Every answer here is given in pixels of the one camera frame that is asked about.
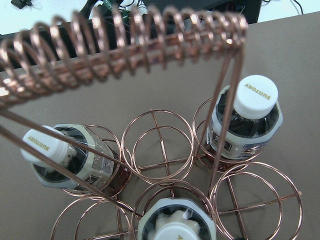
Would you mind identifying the copper wire bottle rack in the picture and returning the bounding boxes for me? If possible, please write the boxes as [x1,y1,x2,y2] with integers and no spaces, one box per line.
[0,5,304,240]

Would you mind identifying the tea bottle back right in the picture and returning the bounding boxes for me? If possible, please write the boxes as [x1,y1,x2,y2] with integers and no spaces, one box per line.
[221,75,283,162]

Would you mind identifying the tea bottle back left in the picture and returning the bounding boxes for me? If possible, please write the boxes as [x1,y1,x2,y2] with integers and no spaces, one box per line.
[21,123,131,197]

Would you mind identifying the tea bottle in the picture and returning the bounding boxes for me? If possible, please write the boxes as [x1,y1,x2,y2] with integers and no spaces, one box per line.
[136,198,217,240]
[221,75,283,162]
[21,123,131,197]

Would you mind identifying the tea bottle front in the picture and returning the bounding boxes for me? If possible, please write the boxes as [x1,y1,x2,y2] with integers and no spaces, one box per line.
[136,198,217,240]

